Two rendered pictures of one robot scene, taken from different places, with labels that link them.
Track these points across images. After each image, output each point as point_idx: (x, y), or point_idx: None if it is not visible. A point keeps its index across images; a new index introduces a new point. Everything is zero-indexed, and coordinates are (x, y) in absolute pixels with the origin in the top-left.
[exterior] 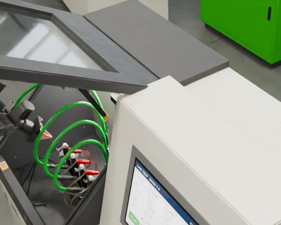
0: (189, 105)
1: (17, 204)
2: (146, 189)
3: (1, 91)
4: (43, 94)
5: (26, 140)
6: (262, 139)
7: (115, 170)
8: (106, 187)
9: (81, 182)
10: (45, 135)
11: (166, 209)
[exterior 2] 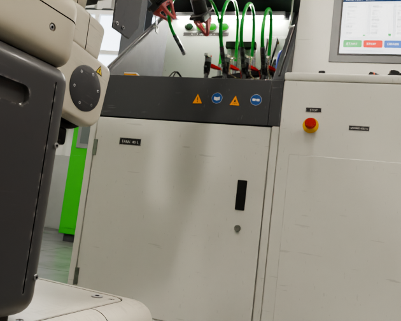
0: None
1: (168, 100)
2: (364, 8)
3: None
4: (146, 44)
5: (202, 15)
6: None
7: (312, 23)
8: (299, 46)
9: None
10: (210, 24)
11: (394, 6)
